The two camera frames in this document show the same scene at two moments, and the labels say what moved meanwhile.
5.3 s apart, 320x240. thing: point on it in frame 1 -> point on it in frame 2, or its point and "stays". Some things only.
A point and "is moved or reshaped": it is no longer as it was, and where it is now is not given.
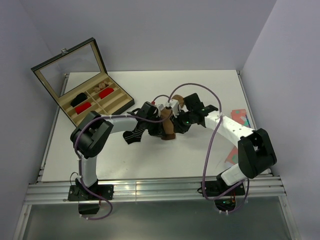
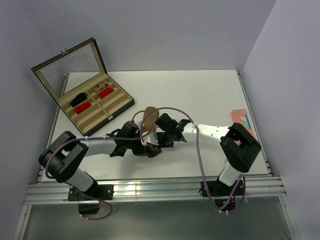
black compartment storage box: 77,77 stays
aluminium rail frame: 151,189 stays
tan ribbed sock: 167,119 is moved or reshaped
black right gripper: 178,127 -> 160,144
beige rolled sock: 101,86 stays
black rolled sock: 79,99 stays
